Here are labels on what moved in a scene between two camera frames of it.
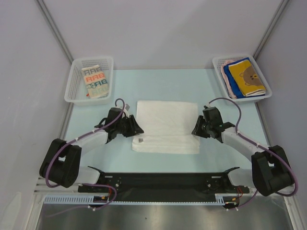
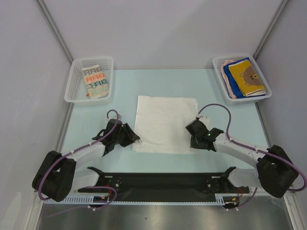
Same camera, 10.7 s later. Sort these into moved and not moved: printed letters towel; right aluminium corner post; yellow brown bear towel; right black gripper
Moved: right black gripper
Not moved: right aluminium corner post; yellow brown bear towel; printed letters towel
